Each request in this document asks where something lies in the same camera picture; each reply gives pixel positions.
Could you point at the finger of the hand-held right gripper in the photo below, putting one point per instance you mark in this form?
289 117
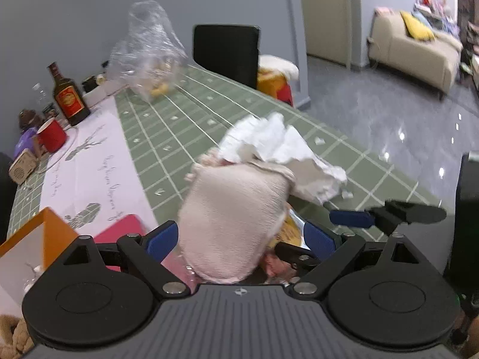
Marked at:
350 217
295 258

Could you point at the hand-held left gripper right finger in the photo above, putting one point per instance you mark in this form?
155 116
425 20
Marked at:
318 237

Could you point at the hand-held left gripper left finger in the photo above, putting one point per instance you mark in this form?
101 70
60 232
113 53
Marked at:
162 237

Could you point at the yellow snack packet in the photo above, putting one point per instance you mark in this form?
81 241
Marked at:
293 232

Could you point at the beige knitted cloth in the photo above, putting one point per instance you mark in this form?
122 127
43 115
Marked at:
232 217

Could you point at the white cloth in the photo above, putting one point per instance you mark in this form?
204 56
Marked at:
278 65
284 146

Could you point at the brown plush toy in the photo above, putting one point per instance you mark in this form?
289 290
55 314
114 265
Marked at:
13 336

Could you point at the small white paper scrap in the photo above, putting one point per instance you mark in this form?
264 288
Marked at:
347 195
320 140

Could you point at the red box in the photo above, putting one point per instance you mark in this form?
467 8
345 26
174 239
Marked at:
123 228

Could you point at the white printed table runner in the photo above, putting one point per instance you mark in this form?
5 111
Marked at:
93 164

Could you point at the orange cardboard box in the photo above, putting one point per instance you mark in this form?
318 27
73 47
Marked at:
56 232

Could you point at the green checked tablecloth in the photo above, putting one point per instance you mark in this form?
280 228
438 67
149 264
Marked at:
194 119

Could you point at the red plastic stool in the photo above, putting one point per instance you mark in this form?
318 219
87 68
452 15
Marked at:
286 95

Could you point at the yellow food in bag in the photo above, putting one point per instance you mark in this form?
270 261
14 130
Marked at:
159 89

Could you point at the red mug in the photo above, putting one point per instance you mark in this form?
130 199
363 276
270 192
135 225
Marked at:
52 136

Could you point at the white flat box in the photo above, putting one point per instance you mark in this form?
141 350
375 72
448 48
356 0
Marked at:
103 95

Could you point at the orange plastic stool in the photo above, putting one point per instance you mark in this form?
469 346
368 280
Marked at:
271 82

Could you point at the small beige wooden box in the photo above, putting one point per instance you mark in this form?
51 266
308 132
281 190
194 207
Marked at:
22 166

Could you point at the beige sofa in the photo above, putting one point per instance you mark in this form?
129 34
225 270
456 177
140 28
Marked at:
419 56

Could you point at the dark bottle with red label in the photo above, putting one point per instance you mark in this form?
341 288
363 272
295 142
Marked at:
69 101

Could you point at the white cloth on stool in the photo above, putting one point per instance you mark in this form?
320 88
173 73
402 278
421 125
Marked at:
278 65

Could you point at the purple packet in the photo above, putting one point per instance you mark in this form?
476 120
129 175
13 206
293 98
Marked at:
24 142

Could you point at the brown jar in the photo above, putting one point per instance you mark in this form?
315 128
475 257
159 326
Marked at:
28 117

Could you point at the clear plastic bag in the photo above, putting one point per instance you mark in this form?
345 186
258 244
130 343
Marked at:
149 45

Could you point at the yellow cushion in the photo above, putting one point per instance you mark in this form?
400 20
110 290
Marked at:
417 26

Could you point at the black chair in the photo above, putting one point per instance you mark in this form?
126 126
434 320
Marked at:
224 52

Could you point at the cream door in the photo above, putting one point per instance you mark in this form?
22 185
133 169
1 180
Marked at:
325 15

